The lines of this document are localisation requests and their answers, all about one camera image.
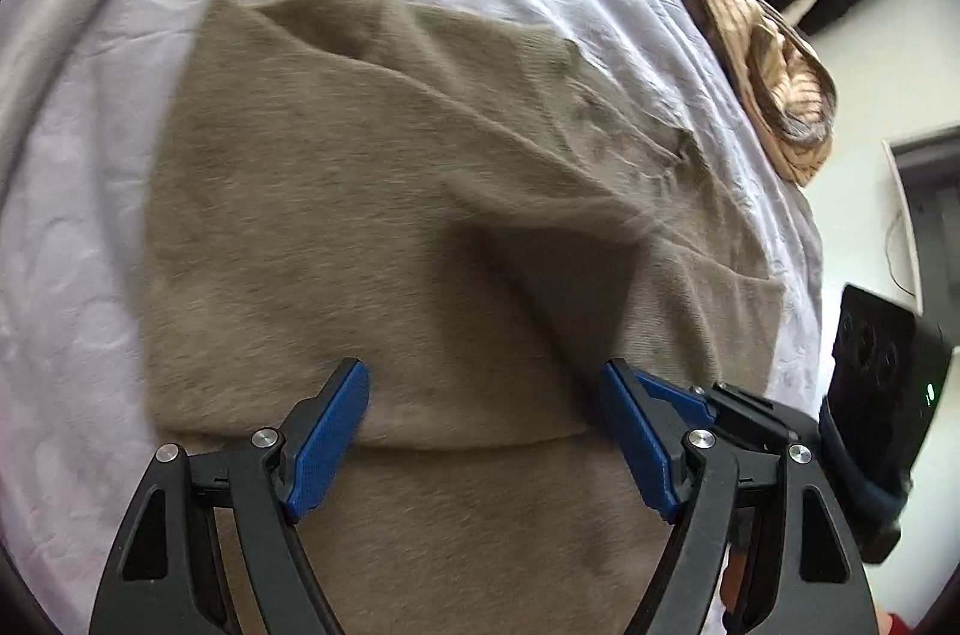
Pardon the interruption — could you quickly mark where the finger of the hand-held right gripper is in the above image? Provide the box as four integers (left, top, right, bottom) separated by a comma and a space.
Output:
634, 371, 820, 457

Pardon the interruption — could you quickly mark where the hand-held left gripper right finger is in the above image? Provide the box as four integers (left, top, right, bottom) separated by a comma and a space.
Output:
598, 357, 875, 635

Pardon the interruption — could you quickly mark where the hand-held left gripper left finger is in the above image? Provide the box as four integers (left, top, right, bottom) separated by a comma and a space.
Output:
90, 357, 371, 635

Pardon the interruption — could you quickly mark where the olive brown knit sweater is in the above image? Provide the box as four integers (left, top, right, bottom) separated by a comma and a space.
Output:
142, 0, 785, 635

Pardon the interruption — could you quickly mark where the brown striped cloth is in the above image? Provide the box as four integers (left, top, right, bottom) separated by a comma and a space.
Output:
577, 0, 837, 186

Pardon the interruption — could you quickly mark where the thin dark cable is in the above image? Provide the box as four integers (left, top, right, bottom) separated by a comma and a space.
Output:
885, 207, 920, 298

